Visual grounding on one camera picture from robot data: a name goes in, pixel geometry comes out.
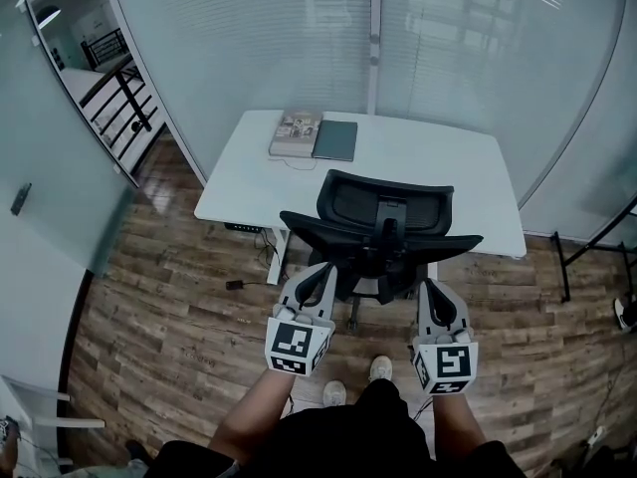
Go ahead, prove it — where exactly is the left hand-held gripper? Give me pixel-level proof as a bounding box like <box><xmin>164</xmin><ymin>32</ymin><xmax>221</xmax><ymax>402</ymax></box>
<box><xmin>266</xmin><ymin>261</ymin><xmax>339</xmax><ymax>379</ymax></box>

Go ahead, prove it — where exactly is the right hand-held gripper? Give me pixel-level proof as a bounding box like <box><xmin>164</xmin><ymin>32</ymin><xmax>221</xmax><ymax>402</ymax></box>
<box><xmin>411</xmin><ymin>279</ymin><xmax>481</xmax><ymax>397</ymax></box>

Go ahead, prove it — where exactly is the black office chair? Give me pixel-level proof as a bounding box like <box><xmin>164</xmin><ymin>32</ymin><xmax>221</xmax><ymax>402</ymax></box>
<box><xmin>279</xmin><ymin>168</ymin><xmax>485</xmax><ymax>332</ymax></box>

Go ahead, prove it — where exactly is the person's left forearm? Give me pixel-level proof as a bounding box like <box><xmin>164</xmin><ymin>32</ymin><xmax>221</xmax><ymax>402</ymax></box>
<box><xmin>207</xmin><ymin>367</ymin><xmax>296</xmax><ymax>463</ymax></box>

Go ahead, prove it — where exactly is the person's right forearm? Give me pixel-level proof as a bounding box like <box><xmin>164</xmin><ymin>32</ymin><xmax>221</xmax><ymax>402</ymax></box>
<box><xmin>431</xmin><ymin>390</ymin><xmax>488</xmax><ymax>461</ymax></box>

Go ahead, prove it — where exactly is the white desk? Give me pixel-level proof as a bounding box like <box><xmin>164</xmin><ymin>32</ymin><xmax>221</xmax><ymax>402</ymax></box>
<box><xmin>193</xmin><ymin>109</ymin><xmax>529</xmax><ymax>287</ymax></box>

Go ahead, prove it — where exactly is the person's right white shoe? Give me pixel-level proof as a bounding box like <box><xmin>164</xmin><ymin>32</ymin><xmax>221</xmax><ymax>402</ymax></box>
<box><xmin>368</xmin><ymin>355</ymin><xmax>395</xmax><ymax>383</ymax></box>

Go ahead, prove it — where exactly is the person's white shoe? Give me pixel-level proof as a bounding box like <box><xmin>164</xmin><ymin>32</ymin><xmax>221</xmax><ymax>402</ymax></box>
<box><xmin>368</xmin><ymin>355</ymin><xmax>395</xmax><ymax>383</ymax></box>
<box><xmin>321</xmin><ymin>379</ymin><xmax>348</xmax><ymax>408</ymax></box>

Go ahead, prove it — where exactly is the person's left white shoe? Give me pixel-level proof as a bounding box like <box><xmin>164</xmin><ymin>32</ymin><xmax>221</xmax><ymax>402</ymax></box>
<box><xmin>321</xmin><ymin>379</ymin><xmax>348</xmax><ymax>408</ymax></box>

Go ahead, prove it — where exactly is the grey-green notebook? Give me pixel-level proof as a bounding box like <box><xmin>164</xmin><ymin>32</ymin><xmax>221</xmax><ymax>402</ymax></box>
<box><xmin>311</xmin><ymin>119</ymin><xmax>360</xmax><ymax>163</ymax></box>

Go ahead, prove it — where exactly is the person's black clothing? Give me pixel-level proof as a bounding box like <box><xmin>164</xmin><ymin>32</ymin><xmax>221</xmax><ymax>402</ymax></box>
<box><xmin>157</xmin><ymin>377</ymin><xmax>530</xmax><ymax>478</ymax></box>

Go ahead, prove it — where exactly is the picture cover book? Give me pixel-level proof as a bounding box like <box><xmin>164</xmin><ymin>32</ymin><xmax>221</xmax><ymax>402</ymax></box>
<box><xmin>268</xmin><ymin>110</ymin><xmax>325</xmax><ymax>160</ymax></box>

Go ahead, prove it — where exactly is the black metal railing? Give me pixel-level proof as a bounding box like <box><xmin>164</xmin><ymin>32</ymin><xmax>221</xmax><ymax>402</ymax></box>
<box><xmin>78</xmin><ymin>26</ymin><xmax>159</xmax><ymax>162</ymax></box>

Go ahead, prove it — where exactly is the small white table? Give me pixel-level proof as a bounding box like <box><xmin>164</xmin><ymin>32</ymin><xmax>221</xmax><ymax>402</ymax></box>
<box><xmin>0</xmin><ymin>372</ymin><xmax>106</xmax><ymax>468</ymax></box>

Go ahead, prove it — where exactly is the frosted glass door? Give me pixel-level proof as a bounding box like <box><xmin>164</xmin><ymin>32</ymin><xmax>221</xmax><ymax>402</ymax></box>
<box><xmin>0</xmin><ymin>0</ymin><xmax>139</xmax><ymax>277</ymax></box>

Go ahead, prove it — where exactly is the thin white cable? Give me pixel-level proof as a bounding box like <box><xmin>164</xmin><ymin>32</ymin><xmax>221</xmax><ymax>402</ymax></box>
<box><xmin>280</xmin><ymin>156</ymin><xmax>319</xmax><ymax>172</ymax></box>

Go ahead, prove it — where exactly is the grey door handle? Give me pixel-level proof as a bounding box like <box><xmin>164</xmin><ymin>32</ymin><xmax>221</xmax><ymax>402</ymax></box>
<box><xmin>10</xmin><ymin>182</ymin><xmax>34</xmax><ymax>218</ymax></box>

